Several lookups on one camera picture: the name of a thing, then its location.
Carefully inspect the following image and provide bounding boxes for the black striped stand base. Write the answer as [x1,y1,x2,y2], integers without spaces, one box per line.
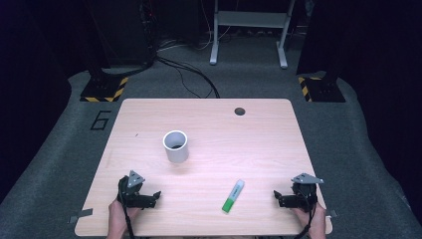
[297,71,346,104]
[79,68,129,104]

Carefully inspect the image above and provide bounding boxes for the white cup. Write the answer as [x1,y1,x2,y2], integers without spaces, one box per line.
[162,129,190,164]

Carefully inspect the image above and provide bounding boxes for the green highlighter pen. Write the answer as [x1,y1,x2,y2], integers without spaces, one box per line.
[221,178,246,214]

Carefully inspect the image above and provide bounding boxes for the dark equipment rack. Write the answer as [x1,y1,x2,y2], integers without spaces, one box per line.
[83,0,157,69]

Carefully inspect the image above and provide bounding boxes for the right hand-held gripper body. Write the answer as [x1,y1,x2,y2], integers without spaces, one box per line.
[291,172,325,214]

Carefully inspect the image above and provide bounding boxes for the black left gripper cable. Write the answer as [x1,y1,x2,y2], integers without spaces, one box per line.
[118,185,136,239]

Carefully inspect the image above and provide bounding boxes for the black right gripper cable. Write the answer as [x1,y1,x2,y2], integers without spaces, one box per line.
[293,198,318,239]

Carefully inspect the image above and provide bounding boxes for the white metal stand frame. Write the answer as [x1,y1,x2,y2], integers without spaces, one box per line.
[209,0,297,70]

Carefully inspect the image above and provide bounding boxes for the black floor cables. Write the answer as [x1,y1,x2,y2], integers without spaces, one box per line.
[152,36,221,100]

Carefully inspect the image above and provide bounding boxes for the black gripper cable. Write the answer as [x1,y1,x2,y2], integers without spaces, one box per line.
[118,185,136,239]
[293,198,318,239]

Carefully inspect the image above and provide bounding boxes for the dark curtain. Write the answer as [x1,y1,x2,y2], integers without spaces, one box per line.
[296,0,422,213]
[0,0,101,203]

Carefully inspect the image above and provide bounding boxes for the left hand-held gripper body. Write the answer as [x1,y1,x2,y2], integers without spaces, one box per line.
[116,169,147,209]

